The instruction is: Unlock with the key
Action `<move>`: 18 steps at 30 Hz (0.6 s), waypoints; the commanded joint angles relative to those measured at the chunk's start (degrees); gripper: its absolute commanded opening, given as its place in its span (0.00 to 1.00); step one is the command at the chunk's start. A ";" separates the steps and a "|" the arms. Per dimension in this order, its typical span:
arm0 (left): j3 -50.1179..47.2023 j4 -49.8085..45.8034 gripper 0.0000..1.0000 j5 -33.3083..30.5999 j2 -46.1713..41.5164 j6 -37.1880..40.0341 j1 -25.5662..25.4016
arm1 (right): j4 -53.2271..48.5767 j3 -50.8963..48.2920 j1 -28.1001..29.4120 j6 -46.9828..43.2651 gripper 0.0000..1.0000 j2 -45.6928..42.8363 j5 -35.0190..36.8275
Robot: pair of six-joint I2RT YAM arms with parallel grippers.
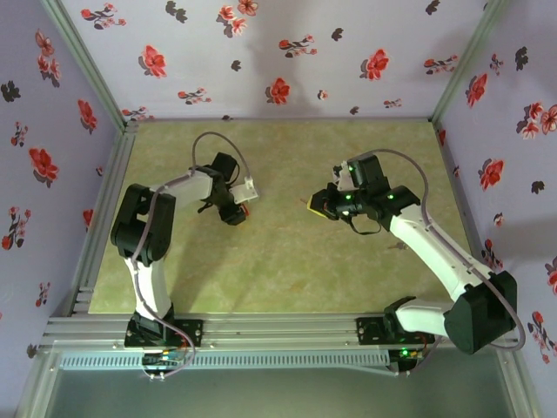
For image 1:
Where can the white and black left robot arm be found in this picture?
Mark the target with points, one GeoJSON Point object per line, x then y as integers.
{"type": "Point", "coordinates": [148, 283]}

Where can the thin aluminium rail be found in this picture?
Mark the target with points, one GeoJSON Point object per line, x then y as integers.
{"type": "Point", "coordinates": [304, 118]}

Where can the long aluminium base rail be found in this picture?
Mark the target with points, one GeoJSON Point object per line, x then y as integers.
{"type": "Point", "coordinates": [278, 328]}

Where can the aluminium corner post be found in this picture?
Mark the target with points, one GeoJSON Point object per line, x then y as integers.
{"type": "Point", "coordinates": [465, 56]}
{"type": "Point", "coordinates": [82, 63]}

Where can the aluminium frame leg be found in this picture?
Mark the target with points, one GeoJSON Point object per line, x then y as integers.
{"type": "Point", "coordinates": [37, 387]}
{"type": "Point", "coordinates": [520, 387]}

